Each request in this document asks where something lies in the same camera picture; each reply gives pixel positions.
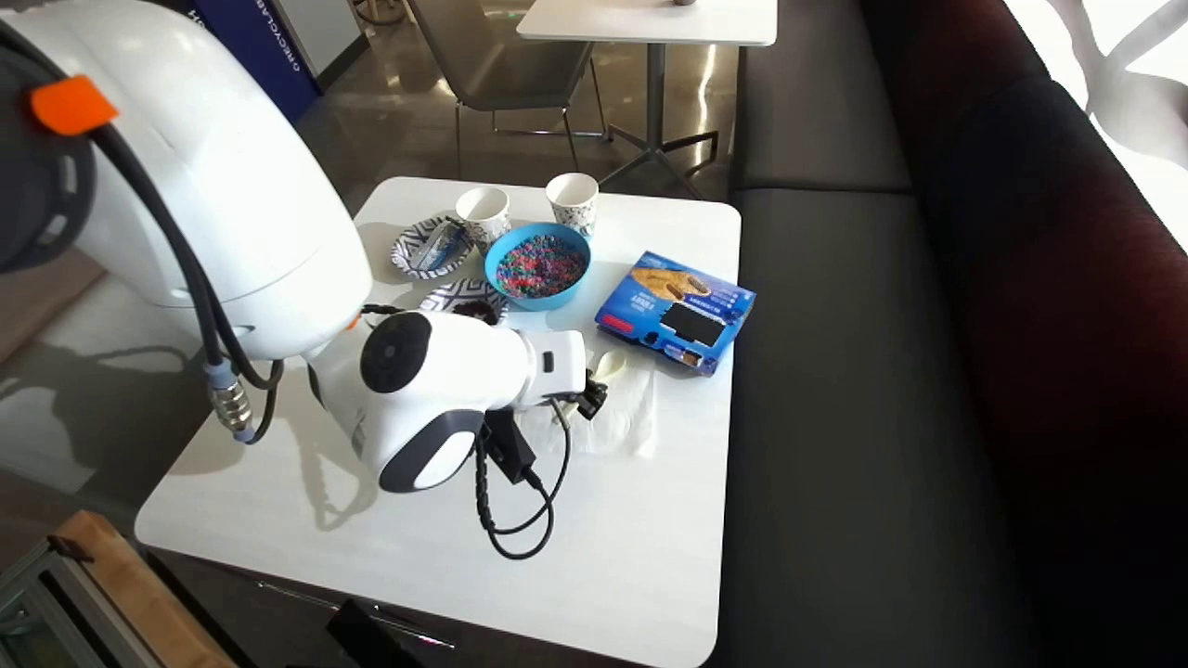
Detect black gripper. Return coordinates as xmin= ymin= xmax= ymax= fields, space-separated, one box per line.
xmin=575 ymin=371 xmax=610 ymax=419

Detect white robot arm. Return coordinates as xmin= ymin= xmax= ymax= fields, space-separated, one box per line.
xmin=0 ymin=0 xmax=592 ymax=493

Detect blue bowl of cereal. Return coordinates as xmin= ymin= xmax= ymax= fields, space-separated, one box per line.
xmin=481 ymin=222 xmax=589 ymax=310

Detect zebra paper bowl dark contents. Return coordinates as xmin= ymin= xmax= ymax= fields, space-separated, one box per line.
xmin=419 ymin=283 xmax=503 ymax=324

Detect far patterned coffee cup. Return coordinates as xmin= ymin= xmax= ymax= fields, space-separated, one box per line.
xmin=545 ymin=171 xmax=596 ymax=228

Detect white paper napkin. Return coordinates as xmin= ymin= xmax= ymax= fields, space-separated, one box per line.
xmin=557 ymin=347 xmax=657 ymax=458

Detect blue snack box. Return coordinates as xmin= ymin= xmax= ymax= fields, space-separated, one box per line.
xmin=592 ymin=251 xmax=757 ymax=373

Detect white main table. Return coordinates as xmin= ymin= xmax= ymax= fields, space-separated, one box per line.
xmin=135 ymin=192 xmax=741 ymax=668

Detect dark bench sofa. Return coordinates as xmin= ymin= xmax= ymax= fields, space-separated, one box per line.
xmin=711 ymin=0 xmax=1188 ymax=668

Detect white side table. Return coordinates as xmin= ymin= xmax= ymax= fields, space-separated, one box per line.
xmin=514 ymin=0 xmax=778 ymax=181

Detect wooden side cabinet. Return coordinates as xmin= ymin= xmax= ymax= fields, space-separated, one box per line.
xmin=0 ymin=512 xmax=236 ymax=668

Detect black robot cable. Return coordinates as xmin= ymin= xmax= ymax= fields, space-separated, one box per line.
xmin=471 ymin=397 xmax=579 ymax=562

